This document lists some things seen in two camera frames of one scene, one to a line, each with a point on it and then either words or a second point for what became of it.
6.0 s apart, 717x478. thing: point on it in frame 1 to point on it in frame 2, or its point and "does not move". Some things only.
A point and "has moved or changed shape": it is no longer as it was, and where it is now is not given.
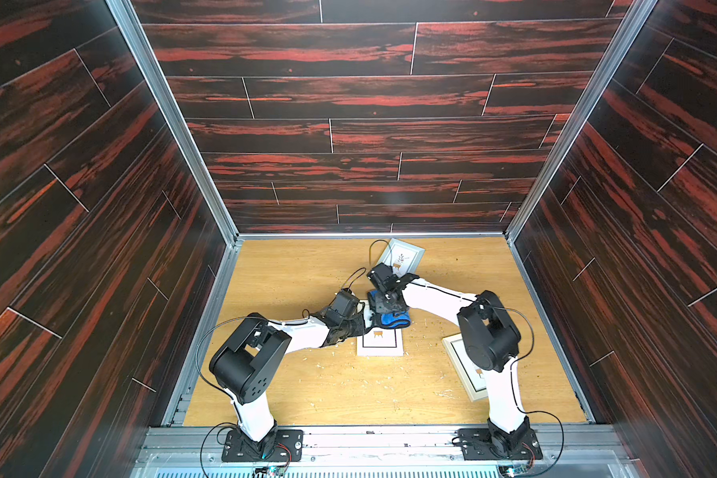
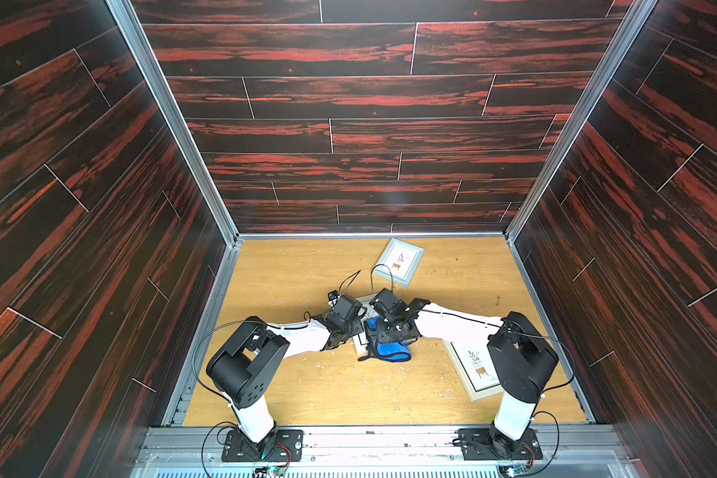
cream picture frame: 473,376 does not move
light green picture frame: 403,258 does not move
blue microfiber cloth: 392,320 has moved or changed shape
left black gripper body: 351,328 does not move
